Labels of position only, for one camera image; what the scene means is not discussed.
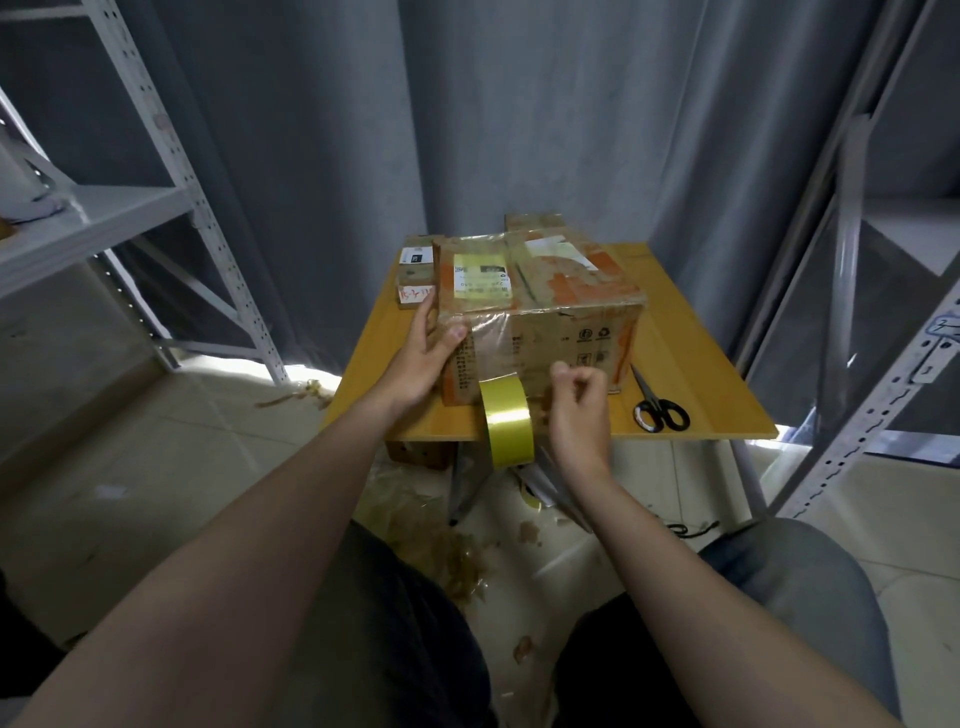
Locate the person's left hand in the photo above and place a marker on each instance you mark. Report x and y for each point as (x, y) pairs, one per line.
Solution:
(408, 375)

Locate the person's right hand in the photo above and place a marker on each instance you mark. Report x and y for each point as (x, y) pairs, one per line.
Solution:
(582, 420)

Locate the yellow tape roll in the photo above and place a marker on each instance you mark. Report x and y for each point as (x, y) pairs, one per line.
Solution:
(507, 420)

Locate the plain brown cardboard box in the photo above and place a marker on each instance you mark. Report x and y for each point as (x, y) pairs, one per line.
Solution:
(420, 450)

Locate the long white-labelled cardboard box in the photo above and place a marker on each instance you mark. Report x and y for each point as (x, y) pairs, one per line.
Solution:
(416, 273)

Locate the large orange print cardboard box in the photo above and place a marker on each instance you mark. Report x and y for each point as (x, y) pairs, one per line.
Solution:
(570, 315)

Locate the medium brown cardboard box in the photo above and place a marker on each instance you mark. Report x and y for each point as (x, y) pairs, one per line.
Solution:
(536, 221)

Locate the person's right forearm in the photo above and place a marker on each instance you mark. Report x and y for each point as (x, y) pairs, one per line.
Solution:
(705, 615)

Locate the person's left forearm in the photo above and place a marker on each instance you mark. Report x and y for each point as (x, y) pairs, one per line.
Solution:
(210, 585)

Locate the tape scraps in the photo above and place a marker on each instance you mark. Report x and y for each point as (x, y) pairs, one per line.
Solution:
(435, 540)

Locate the person's right leg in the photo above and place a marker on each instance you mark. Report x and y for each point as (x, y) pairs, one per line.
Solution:
(810, 600)

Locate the yellow wooden table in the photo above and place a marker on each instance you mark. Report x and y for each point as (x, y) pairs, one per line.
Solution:
(690, 360)

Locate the grey curtain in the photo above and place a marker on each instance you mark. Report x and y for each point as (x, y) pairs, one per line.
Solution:
(450, 105)

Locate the grey metal shelf unit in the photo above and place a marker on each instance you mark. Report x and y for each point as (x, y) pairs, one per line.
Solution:
(90, 210)
(870, 270)

